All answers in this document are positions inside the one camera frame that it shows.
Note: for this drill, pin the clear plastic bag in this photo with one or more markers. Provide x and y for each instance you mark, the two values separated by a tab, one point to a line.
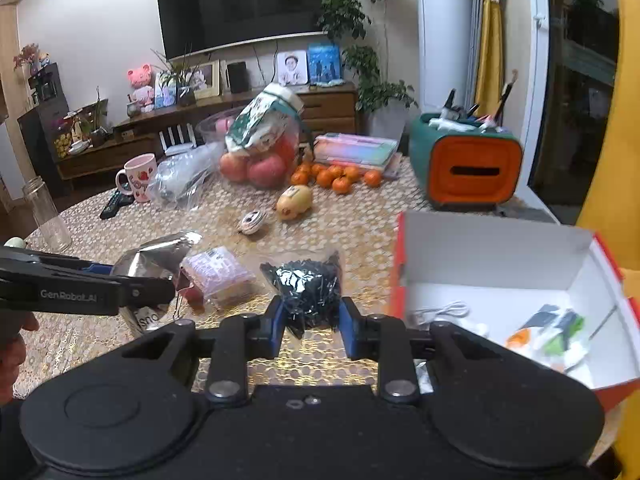
185	175

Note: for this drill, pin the pink plush pig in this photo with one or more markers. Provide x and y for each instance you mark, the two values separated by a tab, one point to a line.
141	87

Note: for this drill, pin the bag of black screws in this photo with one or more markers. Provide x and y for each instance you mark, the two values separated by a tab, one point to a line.
305	285

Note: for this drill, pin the pile of mandarins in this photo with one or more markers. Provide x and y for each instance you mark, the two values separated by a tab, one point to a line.
330	177

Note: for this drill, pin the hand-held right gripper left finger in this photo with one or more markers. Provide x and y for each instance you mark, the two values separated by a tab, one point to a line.
275	330

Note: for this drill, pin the pink wafer packet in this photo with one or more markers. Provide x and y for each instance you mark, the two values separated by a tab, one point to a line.
220	275

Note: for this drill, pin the red cardboard box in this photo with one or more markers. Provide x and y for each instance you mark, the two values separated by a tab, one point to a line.
500	260

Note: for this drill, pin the yellow chair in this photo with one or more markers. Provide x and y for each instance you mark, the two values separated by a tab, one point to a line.
615	185

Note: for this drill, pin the small metal pot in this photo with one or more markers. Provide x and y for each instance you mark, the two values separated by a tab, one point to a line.
133	110

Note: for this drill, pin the blue picture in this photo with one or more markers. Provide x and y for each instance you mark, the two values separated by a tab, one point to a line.
324	62

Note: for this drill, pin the white standing air conditioner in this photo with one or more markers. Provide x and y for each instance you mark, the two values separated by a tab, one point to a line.
447	35

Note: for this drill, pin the potted green tree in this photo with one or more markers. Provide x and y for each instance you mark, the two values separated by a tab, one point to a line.
350	15

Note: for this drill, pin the pink mug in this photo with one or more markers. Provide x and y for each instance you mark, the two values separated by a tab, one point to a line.
142	180

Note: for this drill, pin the black speaker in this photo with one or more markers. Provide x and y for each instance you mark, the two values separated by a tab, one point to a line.
237	77

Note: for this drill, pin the floral tablecloth desktop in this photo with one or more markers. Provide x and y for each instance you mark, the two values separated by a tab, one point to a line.
350	230

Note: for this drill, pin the clear glass jar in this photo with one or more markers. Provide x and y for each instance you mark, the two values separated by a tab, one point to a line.
50	220

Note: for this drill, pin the glass sliding door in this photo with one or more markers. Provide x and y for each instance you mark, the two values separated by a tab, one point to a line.
537	85

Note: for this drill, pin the green orange storage box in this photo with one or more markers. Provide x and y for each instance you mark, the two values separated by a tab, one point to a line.
470	170

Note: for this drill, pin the dark display shelf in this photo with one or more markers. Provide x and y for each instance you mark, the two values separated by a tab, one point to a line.
45	110

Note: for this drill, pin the small round tape measure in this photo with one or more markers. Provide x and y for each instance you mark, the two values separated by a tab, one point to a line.
251	222

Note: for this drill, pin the glass fruit bowl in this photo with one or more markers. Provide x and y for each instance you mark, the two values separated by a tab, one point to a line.
210	130

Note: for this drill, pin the silver foil bag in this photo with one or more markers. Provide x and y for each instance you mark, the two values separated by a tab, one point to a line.
145	260

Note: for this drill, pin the wooden photo frame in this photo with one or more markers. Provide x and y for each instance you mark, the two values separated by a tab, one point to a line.
207	80

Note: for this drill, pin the black flat television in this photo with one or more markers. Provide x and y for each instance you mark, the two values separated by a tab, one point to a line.
245	5

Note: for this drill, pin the blue photo card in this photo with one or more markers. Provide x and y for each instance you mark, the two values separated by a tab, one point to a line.
166	91

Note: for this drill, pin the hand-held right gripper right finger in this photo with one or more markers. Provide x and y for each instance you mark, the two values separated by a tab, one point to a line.
346	330

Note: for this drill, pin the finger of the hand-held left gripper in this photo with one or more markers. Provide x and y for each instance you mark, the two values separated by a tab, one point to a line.
97	269

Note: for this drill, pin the pastel stationery case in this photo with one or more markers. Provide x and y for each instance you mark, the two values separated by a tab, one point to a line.
355	150

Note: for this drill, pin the black remote control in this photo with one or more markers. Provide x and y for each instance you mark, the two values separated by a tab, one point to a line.
114	206

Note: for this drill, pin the green white packet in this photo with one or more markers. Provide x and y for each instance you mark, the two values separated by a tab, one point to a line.
565	332

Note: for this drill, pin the green white snack bag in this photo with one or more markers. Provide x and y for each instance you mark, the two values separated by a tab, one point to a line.
260	120

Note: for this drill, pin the person's left hand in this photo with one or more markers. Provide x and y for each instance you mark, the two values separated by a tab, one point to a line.
12	360

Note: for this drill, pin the wooden television cabinet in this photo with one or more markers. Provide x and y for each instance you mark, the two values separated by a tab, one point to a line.
325	110

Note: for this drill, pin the baby photo frame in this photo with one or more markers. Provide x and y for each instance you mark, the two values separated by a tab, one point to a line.
292	67

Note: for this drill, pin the red apple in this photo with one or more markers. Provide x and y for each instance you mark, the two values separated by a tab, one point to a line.
266	172
234	167

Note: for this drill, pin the small potted grass plant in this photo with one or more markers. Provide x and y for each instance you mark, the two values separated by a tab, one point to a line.
186	95

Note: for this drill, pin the yellow curtain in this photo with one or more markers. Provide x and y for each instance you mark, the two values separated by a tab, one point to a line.
487	50

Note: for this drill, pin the yellow pear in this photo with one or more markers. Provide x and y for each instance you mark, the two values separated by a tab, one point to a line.
295	202

